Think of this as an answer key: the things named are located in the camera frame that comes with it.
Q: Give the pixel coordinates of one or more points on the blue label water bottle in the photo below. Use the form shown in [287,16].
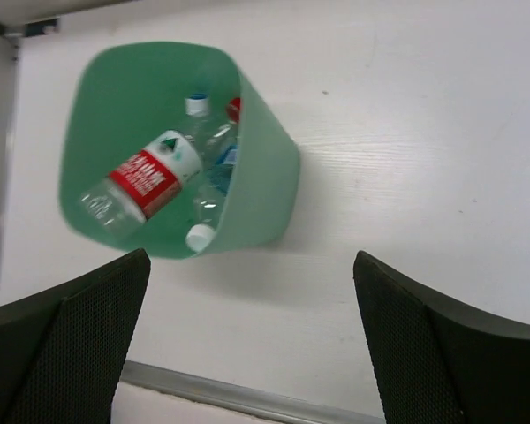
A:
[215,137]

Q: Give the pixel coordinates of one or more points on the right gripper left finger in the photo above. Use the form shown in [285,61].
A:
[62,350]

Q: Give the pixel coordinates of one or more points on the aluminium rail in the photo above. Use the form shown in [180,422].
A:
[256,403]

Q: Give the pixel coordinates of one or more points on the green plastic bin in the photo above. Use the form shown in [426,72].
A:
[130,94]

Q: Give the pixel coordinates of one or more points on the red label plastic bottle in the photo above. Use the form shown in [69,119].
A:
[142,185]

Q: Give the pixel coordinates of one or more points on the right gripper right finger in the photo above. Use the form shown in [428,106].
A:
[437,359]

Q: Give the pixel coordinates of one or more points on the clear unlabelled plastic bottle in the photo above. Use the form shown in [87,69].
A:
[208,207]

